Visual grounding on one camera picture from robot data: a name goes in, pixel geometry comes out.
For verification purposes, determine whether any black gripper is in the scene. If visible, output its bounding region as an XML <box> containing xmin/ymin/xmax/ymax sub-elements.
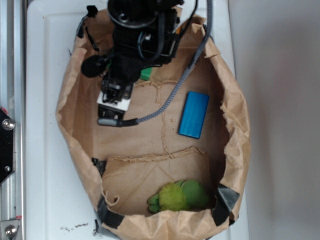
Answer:
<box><xmin>81</xmin><ymin>7</ymin><xmax>180</xmax><ymax>84</ymax></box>

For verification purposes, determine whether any green rectangular block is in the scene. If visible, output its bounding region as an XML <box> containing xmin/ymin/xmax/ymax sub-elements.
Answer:
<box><xmin>139</xmin><ymin>67</ymin><xmax>153</xmax><ymax>81</ymax></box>

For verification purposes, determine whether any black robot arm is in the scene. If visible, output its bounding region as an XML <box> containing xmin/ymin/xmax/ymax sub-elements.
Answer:
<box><xmin>81</xmin><ymin>0</ymin><xmax>184</xmax><ymax>85</ymax></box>

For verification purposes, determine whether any blue rectangular block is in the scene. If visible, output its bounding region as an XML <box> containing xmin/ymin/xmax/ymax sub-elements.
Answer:
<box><xmin>178</xmin><ymin>91</ymin><xmax>210</xmax><ymax>139</ymax></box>

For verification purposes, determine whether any brown paper bag tray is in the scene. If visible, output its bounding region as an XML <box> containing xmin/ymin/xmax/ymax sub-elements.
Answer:
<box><xmin>56</xmin><ymin>7</ymin><xmax>251</xmax><ymax>240</ymax></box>

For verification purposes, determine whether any green fuzzy plush toy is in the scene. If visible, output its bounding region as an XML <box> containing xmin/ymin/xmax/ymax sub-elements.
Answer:
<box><xmin>147</xmin><ymin>179</ymin><xmax>211</xmax><ymax>214</ymax></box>

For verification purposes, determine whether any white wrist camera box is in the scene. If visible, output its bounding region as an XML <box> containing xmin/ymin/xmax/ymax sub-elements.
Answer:
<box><xmin>96</xmin><ymin>79</ymin><xmax>135</xmax><ymax>120</ymax></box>

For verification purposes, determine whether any grey braided cable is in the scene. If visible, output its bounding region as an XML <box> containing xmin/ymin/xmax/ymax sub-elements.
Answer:
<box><xmin>97</xmin><ymin>0</ymin><xmax>214</xmax><ymax>128</ymax></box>

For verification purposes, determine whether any aluminium extrusion rail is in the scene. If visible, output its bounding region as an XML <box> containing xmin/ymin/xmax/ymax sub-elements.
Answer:
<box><xmin>0</xmin><ymin>0</ymin><xmax>28</xmax><ymax>240</ymax></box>

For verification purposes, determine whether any metal corner bracket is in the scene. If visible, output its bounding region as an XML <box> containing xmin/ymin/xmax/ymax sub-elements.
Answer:
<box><xmin>0</xmin><ymin>219</ymin><xmax>22</xmax><ymax>240</ymax></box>

